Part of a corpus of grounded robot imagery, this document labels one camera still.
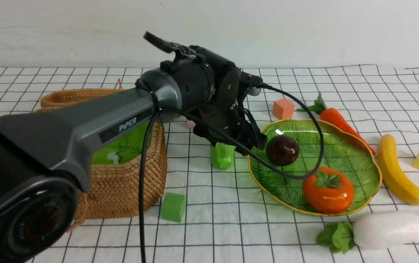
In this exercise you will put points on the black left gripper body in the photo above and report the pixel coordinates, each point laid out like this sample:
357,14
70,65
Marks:
212,92

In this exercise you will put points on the green toy cucumber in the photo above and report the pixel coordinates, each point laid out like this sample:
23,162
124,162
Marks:
222,156

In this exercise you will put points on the purple toy mangosteen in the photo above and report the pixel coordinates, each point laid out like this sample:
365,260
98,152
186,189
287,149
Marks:
282,150

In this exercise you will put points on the orange toy carrot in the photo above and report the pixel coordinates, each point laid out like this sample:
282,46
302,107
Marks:
341,120

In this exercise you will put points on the orange toy persimmon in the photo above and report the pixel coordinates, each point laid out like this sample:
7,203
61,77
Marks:
328,191

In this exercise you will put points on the yellow toy banana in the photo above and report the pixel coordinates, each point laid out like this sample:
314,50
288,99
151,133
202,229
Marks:
393,176

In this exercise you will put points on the white toy radish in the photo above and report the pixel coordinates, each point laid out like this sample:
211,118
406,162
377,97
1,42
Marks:
372,231

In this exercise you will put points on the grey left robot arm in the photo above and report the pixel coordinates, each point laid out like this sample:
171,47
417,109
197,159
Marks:
45,157

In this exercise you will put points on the pink foam cube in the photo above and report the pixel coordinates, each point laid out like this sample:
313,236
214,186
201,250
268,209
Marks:
190,124

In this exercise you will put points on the orange foam cube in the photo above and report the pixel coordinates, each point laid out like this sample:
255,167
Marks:
283,109

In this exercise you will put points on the green foam cube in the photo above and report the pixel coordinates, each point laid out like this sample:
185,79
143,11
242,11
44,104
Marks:
173,207

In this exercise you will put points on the woven rattan basket green lining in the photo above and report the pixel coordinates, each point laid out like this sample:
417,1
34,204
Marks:
114,187

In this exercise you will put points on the green glass leaf plate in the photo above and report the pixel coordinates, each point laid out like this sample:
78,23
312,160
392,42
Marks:
363,172

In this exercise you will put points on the woven rattan basket lid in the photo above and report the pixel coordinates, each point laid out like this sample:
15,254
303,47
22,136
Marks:
72,96

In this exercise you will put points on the white grid tablecloth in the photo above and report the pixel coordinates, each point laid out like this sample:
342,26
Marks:
228,217

